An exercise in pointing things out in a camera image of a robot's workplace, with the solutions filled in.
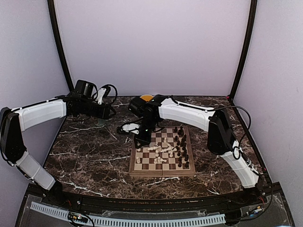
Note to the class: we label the black frame post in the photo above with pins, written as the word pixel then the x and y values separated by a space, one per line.
pixel 245 48
pixel 58 43

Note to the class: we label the black frame post left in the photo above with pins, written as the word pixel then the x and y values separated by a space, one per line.
pixel 58 43

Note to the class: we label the yellow inside patterned mug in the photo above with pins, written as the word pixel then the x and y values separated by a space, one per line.
pixel 146 97

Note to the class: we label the black frame post right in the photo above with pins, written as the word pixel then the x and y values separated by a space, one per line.
pixel 245 48

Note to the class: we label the white chess bishop lying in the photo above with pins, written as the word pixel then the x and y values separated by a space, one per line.
pixel 153 148

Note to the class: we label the white ceramic mug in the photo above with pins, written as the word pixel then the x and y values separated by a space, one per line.
pixel 101 122

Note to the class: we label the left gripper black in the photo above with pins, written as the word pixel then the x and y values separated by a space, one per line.
pixel 103 113

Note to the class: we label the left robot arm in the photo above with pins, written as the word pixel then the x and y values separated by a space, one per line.
pixel 15 122

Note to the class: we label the wooden chess board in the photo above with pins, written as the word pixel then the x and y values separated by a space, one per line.
pixel 175 148

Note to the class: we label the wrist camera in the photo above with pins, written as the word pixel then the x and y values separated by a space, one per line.
pixel 136 106
pixel 84 89

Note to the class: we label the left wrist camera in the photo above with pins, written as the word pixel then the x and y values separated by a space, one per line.
pixel 84 89

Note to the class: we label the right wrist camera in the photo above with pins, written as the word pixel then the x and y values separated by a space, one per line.
pixel 136 106

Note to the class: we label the white cable duct strip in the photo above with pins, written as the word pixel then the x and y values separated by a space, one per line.
pixel 125 220

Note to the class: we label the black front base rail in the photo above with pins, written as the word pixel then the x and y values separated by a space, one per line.
pixel 162 195

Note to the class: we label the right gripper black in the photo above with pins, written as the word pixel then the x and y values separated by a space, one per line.
pixel 143 141

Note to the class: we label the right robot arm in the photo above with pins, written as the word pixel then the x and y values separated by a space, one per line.
pixel 215 121

